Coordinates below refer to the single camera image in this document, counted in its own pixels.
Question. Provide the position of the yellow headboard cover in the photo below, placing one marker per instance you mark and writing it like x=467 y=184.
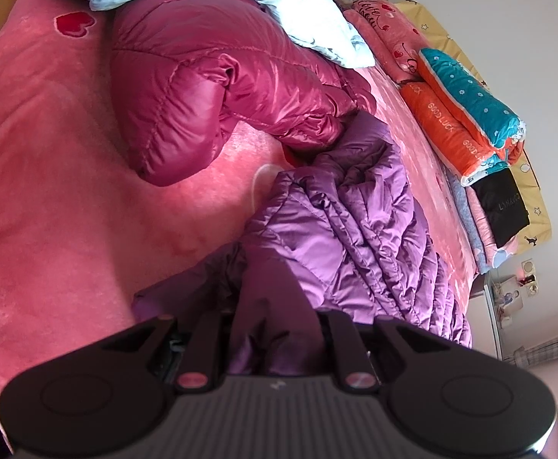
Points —
x=532 y=191

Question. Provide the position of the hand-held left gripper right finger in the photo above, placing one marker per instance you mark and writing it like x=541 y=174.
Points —
x=343 y=349

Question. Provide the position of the wall socket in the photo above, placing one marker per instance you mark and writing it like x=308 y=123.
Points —
x=528 y=277

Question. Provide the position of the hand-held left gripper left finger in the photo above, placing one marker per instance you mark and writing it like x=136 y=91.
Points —
x=205 y=344

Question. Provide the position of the magenta down jacket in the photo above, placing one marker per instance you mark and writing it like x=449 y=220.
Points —
x=183 y=81

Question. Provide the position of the photo frame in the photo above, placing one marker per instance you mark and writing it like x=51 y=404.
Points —
x=510 y=296

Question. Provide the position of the purple down jacket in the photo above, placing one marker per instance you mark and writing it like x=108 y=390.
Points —
x=346 y=229

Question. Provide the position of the white nightstand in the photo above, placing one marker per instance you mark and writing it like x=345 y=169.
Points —
x=489 y=320

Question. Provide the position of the pink heart pillow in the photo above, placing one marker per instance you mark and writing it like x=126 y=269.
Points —
x=398 y=38

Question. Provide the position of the white down jacket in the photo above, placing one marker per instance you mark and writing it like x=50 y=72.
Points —
x=279 y=0

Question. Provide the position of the black folded cloth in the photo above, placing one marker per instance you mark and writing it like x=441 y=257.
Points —
x=503 y=205

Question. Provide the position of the blue grey folded blanket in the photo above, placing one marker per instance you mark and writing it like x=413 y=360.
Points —
x=465 y=220

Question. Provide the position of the grey plaid curtain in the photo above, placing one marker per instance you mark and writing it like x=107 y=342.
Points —
x=551 y=344

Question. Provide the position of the orange folded quilt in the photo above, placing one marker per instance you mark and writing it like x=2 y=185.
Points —
x=446 y=129

